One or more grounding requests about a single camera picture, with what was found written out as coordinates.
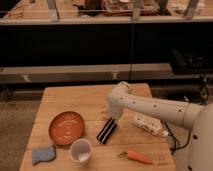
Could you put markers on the orange plate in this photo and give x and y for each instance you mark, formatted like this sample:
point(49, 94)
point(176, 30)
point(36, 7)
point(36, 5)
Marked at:
point(66, 127)

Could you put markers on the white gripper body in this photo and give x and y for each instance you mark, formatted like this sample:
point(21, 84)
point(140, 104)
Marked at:
point(114, 112)

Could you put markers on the orange toy carrot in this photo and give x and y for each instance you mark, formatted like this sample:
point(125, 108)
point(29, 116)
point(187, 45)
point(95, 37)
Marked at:
point(136, 156)

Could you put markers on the blue sponge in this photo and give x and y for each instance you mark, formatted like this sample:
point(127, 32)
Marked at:
point(44, 154)

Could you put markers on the black striped eraser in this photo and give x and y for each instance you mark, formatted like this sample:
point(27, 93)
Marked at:
point(107, 130)

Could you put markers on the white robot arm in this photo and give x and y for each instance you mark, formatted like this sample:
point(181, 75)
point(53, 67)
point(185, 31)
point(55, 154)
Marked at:
point(196, 118)

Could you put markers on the black box on shelf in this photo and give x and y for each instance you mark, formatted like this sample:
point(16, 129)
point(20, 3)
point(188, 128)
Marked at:
point(191, 62)

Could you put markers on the white ceramic cup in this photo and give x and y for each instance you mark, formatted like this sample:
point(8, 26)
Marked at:
point(80, 151)

